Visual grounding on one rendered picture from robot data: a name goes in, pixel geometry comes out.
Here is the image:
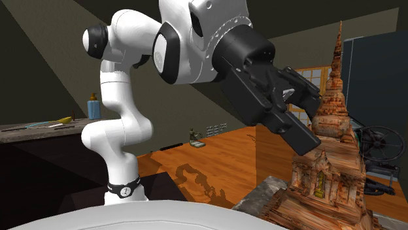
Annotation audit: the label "window with wooden frame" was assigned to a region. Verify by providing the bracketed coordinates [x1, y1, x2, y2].
[288, 65, 334, 127]

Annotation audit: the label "dark counter with grey top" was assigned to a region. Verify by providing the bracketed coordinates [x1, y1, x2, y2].
[0, 118, 108, 205]

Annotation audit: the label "black flat bar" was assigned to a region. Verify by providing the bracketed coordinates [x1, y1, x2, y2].
[159, 142, 184, 152]

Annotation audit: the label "blue soap dispenser bottle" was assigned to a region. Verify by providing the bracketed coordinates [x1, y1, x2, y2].
[87, 93, 102, 120]

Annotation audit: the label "dark blue cabinet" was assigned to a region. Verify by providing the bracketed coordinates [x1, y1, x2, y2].
[341, 30, 408, 189]

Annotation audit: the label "light blue thin tool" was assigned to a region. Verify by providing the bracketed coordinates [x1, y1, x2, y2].
[25, 121, 60, 129]

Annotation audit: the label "black wheel machine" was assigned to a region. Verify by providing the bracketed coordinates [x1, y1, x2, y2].
[353, 123, 407, 197]

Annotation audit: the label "green figure on pale base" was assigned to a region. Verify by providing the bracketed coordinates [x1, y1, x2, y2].
[188, 127, 207, 148]

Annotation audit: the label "brown temple tower model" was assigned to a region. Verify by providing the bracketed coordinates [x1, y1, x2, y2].
[231, 20, 388, 230]

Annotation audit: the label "large white plate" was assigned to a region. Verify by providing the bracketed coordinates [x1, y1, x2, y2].
[7, 199, 288, 230]

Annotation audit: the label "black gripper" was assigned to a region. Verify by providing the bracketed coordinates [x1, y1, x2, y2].
[211, 24, 322, 157]

